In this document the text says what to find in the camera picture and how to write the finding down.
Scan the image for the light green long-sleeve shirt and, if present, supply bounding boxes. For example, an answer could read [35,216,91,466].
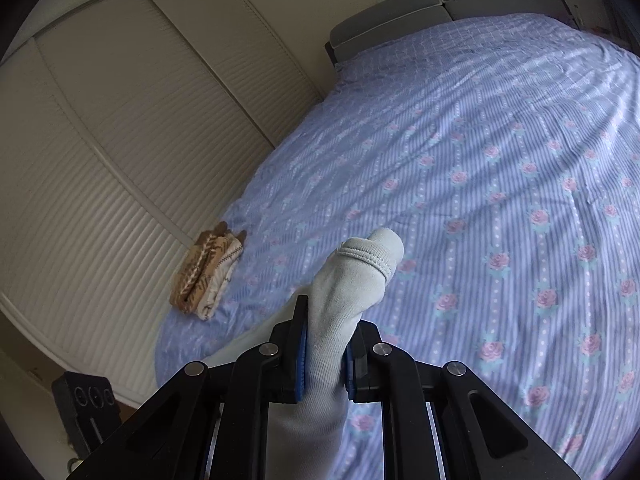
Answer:
[205,228,404,479]

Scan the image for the folded brown patterned clothes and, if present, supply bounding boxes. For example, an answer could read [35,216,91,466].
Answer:
[169,221,246,321]

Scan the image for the white louvered wardrobe doors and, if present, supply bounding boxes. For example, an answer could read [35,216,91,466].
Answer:
[1,0,320,406]

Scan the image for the blue floral striped bedsheet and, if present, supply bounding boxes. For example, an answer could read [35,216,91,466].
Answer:
[155,14,639,479]

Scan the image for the grey padded headboard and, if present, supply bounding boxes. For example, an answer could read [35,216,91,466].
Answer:
[324,0,577,65]

